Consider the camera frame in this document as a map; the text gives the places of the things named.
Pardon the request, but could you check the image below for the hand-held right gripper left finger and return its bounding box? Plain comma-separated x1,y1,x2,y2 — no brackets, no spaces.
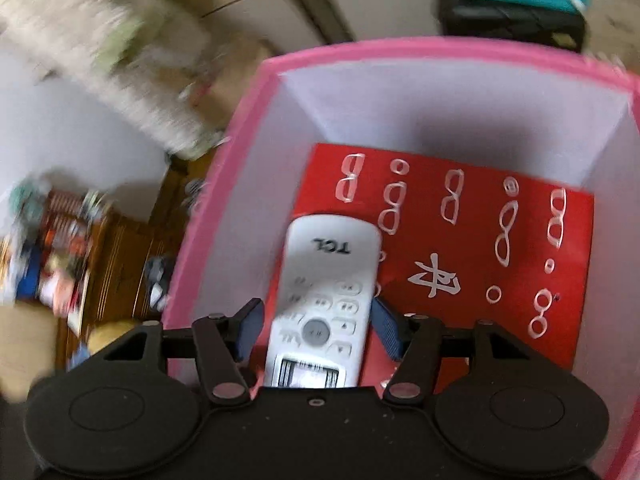
92,297,266,408

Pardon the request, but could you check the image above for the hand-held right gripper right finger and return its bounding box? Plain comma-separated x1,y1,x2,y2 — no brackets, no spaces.
372,297,566,406

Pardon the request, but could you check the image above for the white remote control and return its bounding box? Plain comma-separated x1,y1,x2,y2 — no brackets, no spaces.
262,214,383,390

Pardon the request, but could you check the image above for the pink cardboard box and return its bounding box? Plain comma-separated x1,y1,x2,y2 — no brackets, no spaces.
162,35,640,480

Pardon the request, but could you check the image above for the grey white sneaker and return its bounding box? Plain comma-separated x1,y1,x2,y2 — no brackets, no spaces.
144,256,174,313

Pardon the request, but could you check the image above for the red patterned paper sheet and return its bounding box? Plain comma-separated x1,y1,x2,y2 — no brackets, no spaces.
290,142,596,396

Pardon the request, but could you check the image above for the pile of colourful packages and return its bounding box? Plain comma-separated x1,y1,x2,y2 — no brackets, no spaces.
0,175,116,316

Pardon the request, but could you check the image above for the white fluffy cloth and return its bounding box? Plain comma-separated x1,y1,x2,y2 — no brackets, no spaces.
0,0,226,161

